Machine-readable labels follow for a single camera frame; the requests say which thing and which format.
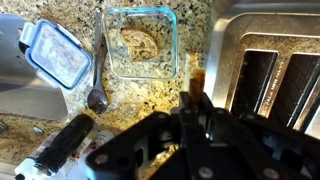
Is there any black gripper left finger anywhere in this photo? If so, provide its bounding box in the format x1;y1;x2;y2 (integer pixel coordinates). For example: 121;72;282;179
85;91;202;180

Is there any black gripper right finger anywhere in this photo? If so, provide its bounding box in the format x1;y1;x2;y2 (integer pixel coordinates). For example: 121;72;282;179
199;92;320;180

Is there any brown bread slice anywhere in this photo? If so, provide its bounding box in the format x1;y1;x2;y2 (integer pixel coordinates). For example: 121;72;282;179
120;27;160;64
184;52;207;105

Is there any square glass bowl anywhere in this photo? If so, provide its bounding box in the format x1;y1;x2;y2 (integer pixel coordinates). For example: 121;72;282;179
102;6;180;81

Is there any stainless steel toaster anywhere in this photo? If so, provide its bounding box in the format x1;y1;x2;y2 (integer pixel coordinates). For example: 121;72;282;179
203;0;320;141

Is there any white bottle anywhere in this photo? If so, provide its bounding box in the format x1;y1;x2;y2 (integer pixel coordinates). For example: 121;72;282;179
66;128;116;168

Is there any metal spoon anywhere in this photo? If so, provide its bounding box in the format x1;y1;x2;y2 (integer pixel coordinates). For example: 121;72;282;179
86;7;110;115

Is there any black water bottle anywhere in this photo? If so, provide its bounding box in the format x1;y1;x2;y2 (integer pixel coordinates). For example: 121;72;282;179
14;113;96;178

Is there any blue-rimmed plastic lid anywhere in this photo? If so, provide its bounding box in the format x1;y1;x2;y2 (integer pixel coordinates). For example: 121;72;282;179
18;18;94;91

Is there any stainless steel sink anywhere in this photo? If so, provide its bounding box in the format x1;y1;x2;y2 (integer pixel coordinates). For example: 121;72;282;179
0;13;70;122

